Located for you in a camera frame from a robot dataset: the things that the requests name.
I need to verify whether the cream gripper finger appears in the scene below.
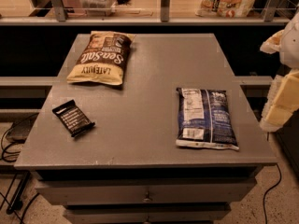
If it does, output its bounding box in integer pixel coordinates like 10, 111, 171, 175
260, 70, 299, 133
260, 30, 283, 54

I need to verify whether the blue chip bag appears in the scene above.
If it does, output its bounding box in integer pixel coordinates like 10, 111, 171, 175
176, 88, 239, 151

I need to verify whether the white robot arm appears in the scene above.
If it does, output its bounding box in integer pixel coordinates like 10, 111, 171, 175
260, 13, 299, 133

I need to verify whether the colourful snack bag background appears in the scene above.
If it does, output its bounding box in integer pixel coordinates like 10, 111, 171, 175
195, 0, 255, 18

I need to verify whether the brown sea salt chip bag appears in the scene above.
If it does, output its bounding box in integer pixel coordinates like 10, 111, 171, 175
67, 31, 135, 86

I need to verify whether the grey cabinet with drawers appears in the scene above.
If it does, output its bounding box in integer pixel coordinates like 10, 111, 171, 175
15, 34, 277, 224

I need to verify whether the clear plastic container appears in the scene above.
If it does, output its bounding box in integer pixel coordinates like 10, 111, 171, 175
79, 0, 116, 17

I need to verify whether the black snack bar wrapper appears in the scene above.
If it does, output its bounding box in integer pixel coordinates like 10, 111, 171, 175
52, 100, 95, 137

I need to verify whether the grey power adapter box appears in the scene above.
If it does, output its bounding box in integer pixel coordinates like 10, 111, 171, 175
6, 119, 35, 143

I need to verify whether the black cable right floor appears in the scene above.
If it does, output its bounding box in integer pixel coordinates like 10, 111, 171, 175
262, 163, 283, 224

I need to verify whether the metal railing frame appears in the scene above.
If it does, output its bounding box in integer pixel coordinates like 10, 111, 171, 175
0, 0, 298, 26

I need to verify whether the black cables left floor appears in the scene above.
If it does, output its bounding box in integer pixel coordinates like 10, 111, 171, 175
0, 112, 41, 224

